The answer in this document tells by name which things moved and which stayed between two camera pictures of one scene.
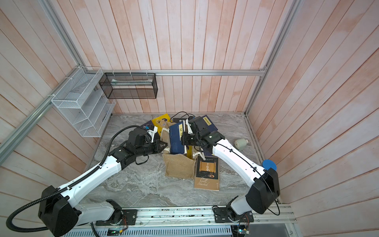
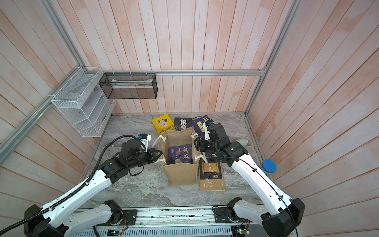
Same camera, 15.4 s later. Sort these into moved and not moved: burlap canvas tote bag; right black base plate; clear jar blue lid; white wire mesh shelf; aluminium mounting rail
Moved: burlap canvas tote bag
Not moved: clear jar blue lid; right black base plate; white wire mesh shelf; aluminium mounting rail
